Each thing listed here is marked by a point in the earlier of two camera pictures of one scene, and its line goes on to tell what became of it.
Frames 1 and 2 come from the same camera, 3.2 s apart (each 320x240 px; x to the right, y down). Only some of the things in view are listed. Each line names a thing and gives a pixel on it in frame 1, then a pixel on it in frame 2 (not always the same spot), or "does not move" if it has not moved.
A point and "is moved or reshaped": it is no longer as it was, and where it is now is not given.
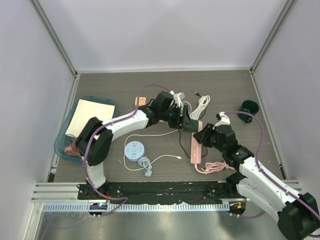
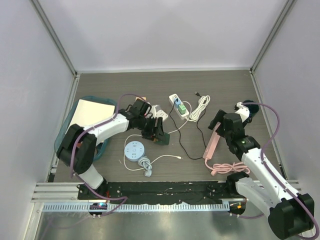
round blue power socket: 134,150 does not move
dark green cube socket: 195,123 → 164,139
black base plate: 162,192 does not move
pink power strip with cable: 195,156 is moved or reshaped
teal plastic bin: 63,141 does not move
